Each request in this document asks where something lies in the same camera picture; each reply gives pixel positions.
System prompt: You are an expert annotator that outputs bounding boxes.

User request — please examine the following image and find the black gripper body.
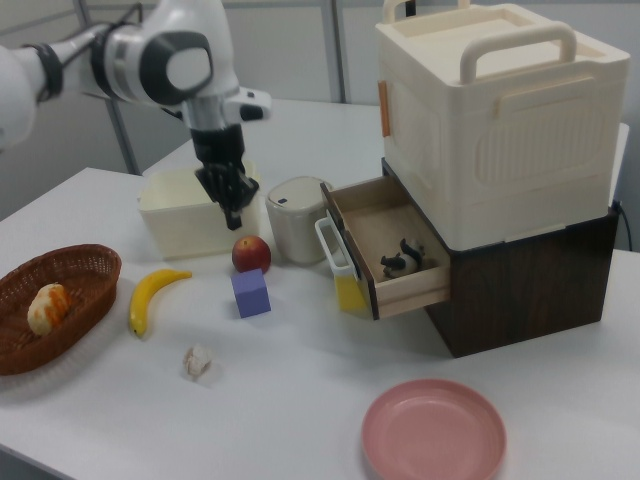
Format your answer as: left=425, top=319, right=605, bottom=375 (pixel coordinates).
left=188, top=122, right=247, bottom=174

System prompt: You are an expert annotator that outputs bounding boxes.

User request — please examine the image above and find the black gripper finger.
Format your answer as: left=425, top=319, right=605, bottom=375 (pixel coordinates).
left=194, top=167, right=242, bottom=232
left=222, top=162, right=261, bottom=211

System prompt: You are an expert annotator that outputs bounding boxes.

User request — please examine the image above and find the wooden drawer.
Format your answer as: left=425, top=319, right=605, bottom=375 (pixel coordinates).
left=319, top=174, right=451, bottom=321

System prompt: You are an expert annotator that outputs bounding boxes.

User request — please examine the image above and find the red apple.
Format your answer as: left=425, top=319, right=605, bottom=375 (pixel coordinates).
left=231, top=235, right=273, bottom=275

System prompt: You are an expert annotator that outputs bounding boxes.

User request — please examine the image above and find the cream open plastic bin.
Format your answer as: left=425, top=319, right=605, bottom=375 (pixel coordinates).
left=138, top=159, right=265, bottom=260

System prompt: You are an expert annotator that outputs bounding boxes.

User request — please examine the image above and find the small white lidded trash can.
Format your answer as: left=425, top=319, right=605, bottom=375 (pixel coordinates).
left=264, top=175, right=334, bottom=265

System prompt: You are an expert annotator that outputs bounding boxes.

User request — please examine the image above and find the purple foam cube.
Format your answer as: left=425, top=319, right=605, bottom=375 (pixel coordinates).
left=230, top=268, right=272, bottom=320

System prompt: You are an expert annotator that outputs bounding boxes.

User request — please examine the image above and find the yellow banana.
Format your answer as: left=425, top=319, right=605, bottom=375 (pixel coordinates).
left=128, top=268, right=194, bottom=340

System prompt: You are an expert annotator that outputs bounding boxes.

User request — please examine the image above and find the white rectangular tray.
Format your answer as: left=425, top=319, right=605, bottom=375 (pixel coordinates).
left=314, top=209, right=370, bottom=315

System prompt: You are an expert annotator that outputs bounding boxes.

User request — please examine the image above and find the crumpled white paper ball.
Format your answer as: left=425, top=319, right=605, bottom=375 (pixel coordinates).
left=182, top=343, right=215, bottom=377

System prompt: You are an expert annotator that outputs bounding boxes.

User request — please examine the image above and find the black and white panda toy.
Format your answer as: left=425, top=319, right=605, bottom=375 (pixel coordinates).
left=379, top=238, right=426, bottom=277

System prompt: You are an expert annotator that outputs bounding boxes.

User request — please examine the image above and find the brown wicker basket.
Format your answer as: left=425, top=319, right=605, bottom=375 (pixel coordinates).
left=0, top=243, right=123, bottom=376

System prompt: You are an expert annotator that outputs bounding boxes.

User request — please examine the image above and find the bread roll with orange glaze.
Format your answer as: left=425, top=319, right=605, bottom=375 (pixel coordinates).
left=26, top=282, right=71, bottom=335

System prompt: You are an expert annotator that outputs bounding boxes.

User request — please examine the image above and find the white plastic cabinet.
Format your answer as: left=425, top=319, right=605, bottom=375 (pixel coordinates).
left=374, top=0, right=631, bottom=249

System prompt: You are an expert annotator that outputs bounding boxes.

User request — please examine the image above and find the dark wooden cabinet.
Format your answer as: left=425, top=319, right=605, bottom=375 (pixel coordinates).
left=380, top=157, right=621, bottom=359

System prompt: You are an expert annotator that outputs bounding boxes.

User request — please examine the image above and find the pink plastic plate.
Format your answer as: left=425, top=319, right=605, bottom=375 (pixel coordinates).
left=361, top=378, right=507, bottom=480

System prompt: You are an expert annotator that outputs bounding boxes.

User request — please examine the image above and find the thin black wall cable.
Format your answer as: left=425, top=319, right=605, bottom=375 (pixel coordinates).
left=613, top=198, right=632, bottom=251

